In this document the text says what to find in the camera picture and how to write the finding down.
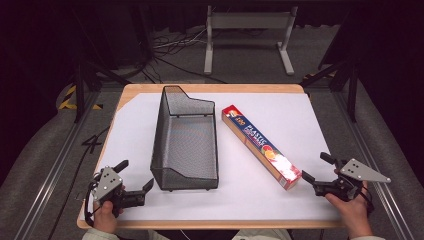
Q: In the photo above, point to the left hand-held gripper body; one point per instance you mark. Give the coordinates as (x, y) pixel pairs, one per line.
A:
(107, 182)

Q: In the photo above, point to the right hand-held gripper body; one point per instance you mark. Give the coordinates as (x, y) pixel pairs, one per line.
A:
(358, 171)

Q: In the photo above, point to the long plastic wrap box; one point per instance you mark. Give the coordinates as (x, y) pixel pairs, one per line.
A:
(256, 143)

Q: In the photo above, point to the person's left hand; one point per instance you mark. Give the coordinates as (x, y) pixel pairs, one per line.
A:
(105, 218)

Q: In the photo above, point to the person's right hand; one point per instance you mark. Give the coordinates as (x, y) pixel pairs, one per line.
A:
(355, 215)

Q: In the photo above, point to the white table mat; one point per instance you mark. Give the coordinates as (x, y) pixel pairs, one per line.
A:
(283, 116)

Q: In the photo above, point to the black metal stand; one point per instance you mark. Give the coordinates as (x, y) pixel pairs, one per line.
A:
(352, 96)
(79, 93)

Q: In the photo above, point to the yellow black hazard tape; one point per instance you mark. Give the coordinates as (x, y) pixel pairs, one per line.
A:
(66, 105)

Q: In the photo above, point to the white metal stand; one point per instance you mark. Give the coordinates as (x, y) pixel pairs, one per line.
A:
(250, 20)

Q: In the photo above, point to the black curtain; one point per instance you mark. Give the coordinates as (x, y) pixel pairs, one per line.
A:
(253, 3)

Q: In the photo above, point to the aluminium floor rail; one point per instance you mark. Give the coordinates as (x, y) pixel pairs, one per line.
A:
(53, 176)
(376, 186)

